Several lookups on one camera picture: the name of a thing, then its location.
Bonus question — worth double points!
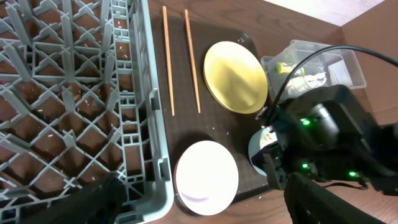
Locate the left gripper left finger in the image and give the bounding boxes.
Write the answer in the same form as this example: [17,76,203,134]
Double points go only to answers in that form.
[24,174,127,224]

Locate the white small bowl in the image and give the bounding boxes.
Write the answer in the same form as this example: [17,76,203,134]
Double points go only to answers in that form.
[174,141,239,216]

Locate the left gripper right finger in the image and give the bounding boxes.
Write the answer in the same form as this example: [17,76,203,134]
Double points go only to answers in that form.
[284,172,382,224]

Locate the grey dishwasher rack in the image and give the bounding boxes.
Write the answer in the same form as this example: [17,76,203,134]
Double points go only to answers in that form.
[1,0,174,223]

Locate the light blue bowl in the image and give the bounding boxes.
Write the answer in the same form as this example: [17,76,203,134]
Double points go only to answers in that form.
[248,126,277,177]

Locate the clear plastic waste bin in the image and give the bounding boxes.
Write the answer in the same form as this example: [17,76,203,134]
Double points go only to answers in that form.
[261,40,367,102]

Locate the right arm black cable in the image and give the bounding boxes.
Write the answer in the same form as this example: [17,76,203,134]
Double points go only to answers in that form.
[267,45,398,125]

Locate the yellow round plate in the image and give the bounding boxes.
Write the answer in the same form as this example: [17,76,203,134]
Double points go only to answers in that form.
[203,41,268,114]

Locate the yellow snack wrapper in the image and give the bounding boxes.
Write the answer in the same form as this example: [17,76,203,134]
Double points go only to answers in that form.
[275,62,297,74]

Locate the dark brown serving tray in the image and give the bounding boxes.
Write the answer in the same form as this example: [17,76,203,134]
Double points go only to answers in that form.
[151,16,270,203]

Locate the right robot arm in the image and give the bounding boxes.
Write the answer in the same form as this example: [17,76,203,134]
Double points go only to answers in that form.
[249,85,397,196]

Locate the crumpled white paper napkin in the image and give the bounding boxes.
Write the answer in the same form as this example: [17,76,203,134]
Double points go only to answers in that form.
[285,72,327,95]

